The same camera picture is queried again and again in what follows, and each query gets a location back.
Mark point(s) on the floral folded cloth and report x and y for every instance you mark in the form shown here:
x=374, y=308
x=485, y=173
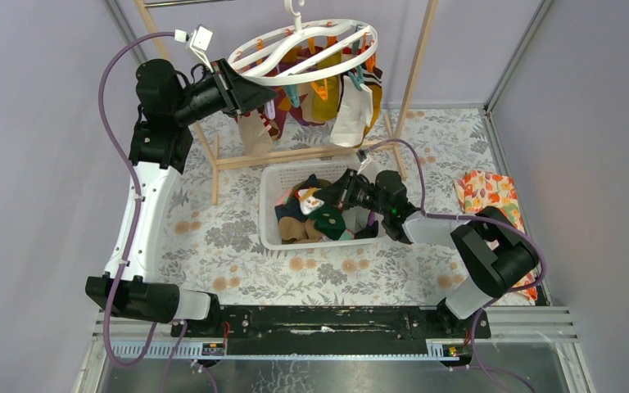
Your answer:
x=478, y=189

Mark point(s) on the navy sock in basket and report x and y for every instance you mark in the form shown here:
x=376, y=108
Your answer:
x=290, y=209

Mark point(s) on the yellow hanging sock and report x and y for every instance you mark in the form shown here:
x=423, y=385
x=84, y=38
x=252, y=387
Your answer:
x=323, y=111

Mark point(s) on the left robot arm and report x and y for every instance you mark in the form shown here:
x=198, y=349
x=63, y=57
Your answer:
x=157, y=157

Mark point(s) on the white hanging sock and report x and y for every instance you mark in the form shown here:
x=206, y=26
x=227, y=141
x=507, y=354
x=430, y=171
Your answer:
x=354, y=115

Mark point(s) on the teal clothespin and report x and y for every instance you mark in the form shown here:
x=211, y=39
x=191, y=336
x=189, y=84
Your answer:
x=292, y=94

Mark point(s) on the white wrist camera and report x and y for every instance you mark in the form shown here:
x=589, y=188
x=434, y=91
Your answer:
x=367, y=167
x=197, y=42

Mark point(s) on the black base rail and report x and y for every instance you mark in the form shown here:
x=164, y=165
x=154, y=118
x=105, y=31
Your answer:
x=333, y=330

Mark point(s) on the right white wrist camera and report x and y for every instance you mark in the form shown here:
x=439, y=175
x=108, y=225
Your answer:
x=367, y=167

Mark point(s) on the wooden drying rack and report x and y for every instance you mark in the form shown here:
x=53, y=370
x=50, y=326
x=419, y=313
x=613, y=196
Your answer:
x=211, y=149

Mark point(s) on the beige tan sock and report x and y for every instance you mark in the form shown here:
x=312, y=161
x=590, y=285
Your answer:
x=254, y=133

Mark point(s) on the purple striped hanging sock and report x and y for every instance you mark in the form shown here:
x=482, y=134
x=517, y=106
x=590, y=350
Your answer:
x=283, y=108

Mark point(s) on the lilac clothespin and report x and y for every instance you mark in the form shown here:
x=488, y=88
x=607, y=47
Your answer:
x=270, y=109

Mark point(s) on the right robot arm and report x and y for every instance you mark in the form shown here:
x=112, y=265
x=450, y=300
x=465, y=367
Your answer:
x=495, y=253

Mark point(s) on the dark green sock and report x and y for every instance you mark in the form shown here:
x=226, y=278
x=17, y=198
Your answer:
x=330, y=222

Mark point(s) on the brown sock in basket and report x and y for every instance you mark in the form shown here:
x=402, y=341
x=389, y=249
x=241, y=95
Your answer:
x=293, y=231

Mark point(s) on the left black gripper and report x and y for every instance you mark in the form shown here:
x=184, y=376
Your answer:
x=223, y=88

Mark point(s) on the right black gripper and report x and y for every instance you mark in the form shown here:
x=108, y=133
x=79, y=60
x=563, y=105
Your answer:
x=340, y=195

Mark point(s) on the white round clip hanger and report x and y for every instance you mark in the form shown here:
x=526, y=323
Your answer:
x=306, y=51

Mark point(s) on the white plastic basket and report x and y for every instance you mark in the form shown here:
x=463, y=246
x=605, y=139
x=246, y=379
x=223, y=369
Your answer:
x=277, y=179

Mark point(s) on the floral table mat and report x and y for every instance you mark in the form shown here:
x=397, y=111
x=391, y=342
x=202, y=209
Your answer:
x=217, y=248

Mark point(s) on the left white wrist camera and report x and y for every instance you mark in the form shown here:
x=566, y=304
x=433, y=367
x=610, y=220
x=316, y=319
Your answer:
x=197, y=42

